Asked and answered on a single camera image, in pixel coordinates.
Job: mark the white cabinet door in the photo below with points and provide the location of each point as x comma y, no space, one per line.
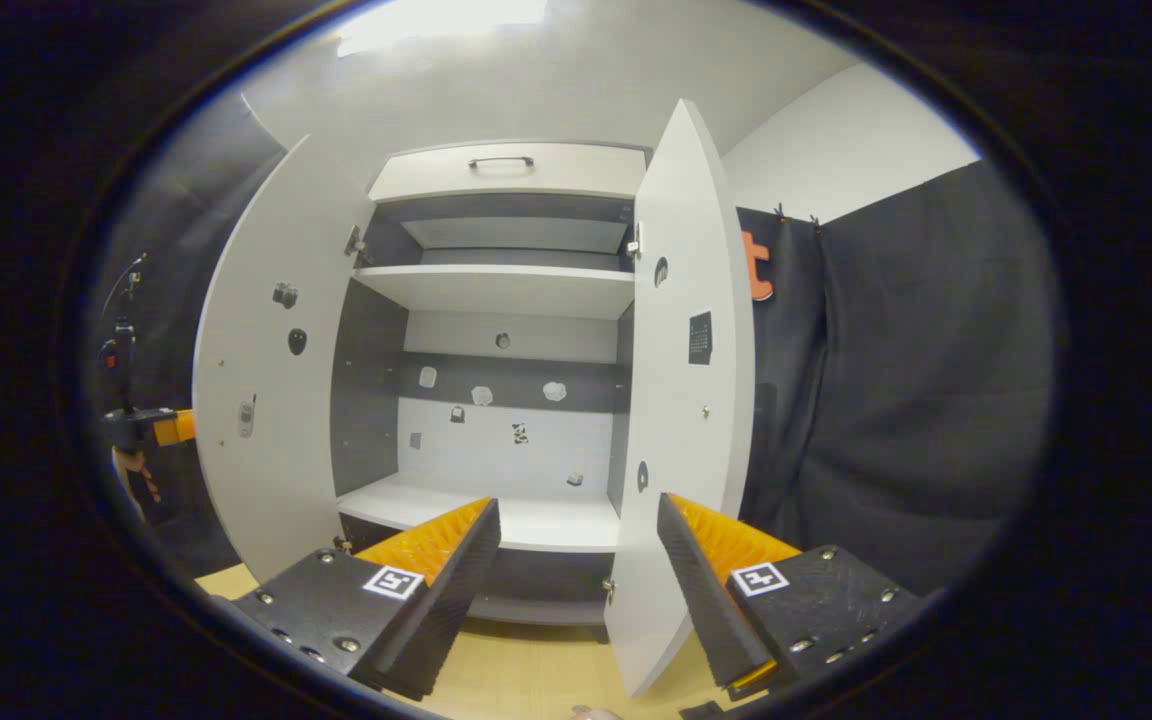
681,430
256,470

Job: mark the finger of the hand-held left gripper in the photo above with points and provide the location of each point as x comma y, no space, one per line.
178,427

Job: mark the metal door hinge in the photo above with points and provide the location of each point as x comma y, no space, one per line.
356,243
633,240

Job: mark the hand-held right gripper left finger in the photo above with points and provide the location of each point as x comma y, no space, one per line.
456,590

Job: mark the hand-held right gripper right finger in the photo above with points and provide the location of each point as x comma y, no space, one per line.
696,590

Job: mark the white double-door shoe cabinet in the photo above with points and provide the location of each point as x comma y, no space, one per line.
506,180

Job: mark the white cabinet shelf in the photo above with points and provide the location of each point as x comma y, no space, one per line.
496,290
546,525

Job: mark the black backdrop cloth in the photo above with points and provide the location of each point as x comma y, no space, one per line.
916,380

